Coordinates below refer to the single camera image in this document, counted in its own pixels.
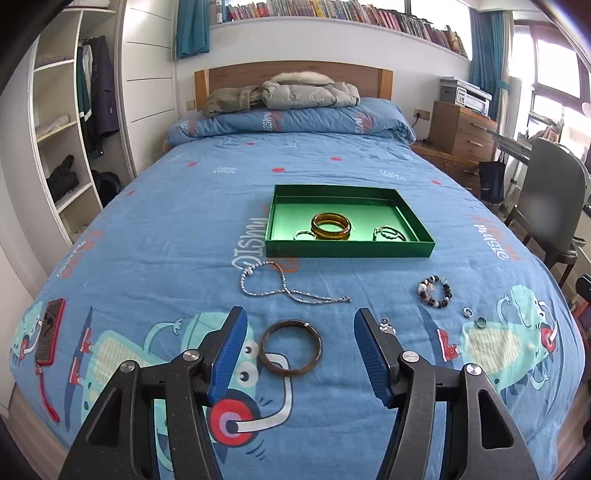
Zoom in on silver rope necklace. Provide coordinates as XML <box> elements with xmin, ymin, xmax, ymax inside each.
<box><xmin>239</xmin><ymin>260</ymin><xmax>352</xmax><ymax>305</ymax></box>

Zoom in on thick amber bangle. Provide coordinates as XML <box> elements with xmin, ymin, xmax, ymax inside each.
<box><xmin>310</xmin><ymin>212</ymin><xmax>352</xmax><ymax>241</ymax></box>

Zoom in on red smartphone with strap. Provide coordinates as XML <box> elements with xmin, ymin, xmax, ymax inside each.
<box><xmin>33</xmin><ymin>298</ymin><xmax>66</xmax><ymax>424</ymax></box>

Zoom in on green tray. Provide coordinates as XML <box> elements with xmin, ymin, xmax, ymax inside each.
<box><xmin>264</xmin><ymin>184</ymin><xmax>437</xmax><ymax>259</ymax></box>

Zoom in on thin brown bangle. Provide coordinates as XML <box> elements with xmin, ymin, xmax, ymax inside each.
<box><xmin>259</xmin><ymin>322</ymin><xmax>322</xmax><ymax>377</ymax></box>

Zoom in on white open wardrobe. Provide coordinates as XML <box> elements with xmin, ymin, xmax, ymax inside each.
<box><xmin>28</xmin><ymin>0</ymin><xmax>134</xmax><ymax>245</ymax></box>

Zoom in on black folded clothing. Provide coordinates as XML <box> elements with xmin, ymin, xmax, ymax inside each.
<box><xmin>46</xmin><ymin>154</ymin><xmax>80</xmax><ymax>201</ymax></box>

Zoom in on glass desk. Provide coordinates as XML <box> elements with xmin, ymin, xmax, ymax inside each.
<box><xmin>489</xmin><ymin>129</ymin><xmax>536</xmax><ymax>162</ymax></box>

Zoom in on wooden drawer cabinet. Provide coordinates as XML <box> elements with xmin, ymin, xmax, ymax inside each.
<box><xmin>429</xmin><ymin>100</ymin><xmax>499</xmax><ymax>160</ymax></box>

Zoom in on row of books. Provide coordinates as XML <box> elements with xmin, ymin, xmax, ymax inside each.
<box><xmin>210</xmin><ymin>0</ymin><xmax>469</xmax><ymax>58</ymax></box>

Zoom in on black tote bag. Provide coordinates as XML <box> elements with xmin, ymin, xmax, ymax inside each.
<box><xmin>478</xmin><ymin>161</ymin><xmax>508</xmax><ymax>204</ymax></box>

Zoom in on window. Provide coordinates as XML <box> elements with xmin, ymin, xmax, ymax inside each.
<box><xmin>512</xmin><ymin>23</ymin><xmax>591</xmax><ymax>162</ymax></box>

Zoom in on light folded cloth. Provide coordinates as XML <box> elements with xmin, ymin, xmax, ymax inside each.
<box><xmin>36</xmin><ymin>114</ymin><xmax>70</xmax><ymax>139</ymax></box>

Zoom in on hanging dark clothes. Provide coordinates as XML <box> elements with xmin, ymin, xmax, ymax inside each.
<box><xmin>76</xmin><ymin>36</ymin><xmax>121</xmax><ymax>160</ymax></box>

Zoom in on blue pillow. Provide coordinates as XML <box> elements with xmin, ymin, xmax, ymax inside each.
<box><xmin>167</xmin><ymin>98</ymin><xmax>416</xmax><ymax>147</ymax></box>

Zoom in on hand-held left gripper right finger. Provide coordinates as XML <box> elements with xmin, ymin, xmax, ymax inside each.
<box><xmin>353</xmin><ymin>308</ymin><xmax>541</xmax><ymax>480</ymax></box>

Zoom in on grey chair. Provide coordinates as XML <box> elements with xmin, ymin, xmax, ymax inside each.
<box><xmin>504</xmin><ymin>137</ymin><xmax>591</xmax><ymax>284</ymax></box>

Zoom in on wooden nightstand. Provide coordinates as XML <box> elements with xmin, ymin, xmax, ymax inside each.
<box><xmin>411</xmin><ymin>141</ymin><xmax>481</xmax><ymax>195</ymax></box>

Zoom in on wooden headboard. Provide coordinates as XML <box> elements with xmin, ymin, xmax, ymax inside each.
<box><xmin>194</xmin><ymin>61</ymin><xmax>393</xmax><ymax>112</ymax></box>

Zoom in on grey down jacket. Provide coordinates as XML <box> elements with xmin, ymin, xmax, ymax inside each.
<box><xmin>261</xmin><ymin>71</ymin><xmax>361</xmax><ymax>110</ymax></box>

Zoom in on white printer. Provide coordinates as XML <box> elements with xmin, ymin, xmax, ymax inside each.
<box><xmin>438</xmin><ymin>78</ymin><xmax>493</xmax><ymax>115</ymax></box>

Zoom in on thin silver bangles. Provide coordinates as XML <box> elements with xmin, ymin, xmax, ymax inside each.
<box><xmin>373</xmin><ymin>225</ymin><xmax>408</xmax><ymax>243</ymax></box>

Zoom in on blue cartoon bedsheet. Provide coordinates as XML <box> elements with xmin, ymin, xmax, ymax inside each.
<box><xmin>9</xmin><ymin>134</ymin><xmax>587</xmax><ymax>480</ymax></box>

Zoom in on olive fleece jacket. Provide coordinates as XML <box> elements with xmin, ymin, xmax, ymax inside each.
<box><xmin>203</xmin><ymin>85</ymin><xmax>265</xmax><ymax>118</ymax></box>

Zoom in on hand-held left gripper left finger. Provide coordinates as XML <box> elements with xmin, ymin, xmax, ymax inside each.
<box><xmin>58</xmin><ymin>305</ymin><xmax>249</xmax><ymax>480</ymax></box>

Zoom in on teal curtain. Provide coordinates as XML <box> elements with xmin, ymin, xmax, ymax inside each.
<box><xmin>175</xmin><ymin>0</ymin><xmax>212</xmax><ymax>60</ymax></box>
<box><xmin>470</xmin><ymin>10</ymin><xmax>509</xmax><ymax>121</ymax></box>

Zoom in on beaded bracelet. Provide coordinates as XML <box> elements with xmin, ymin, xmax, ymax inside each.
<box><xmin>417</xmin><ymin>275</ymin><xmax>454</xmax><ymax>309</ymax></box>

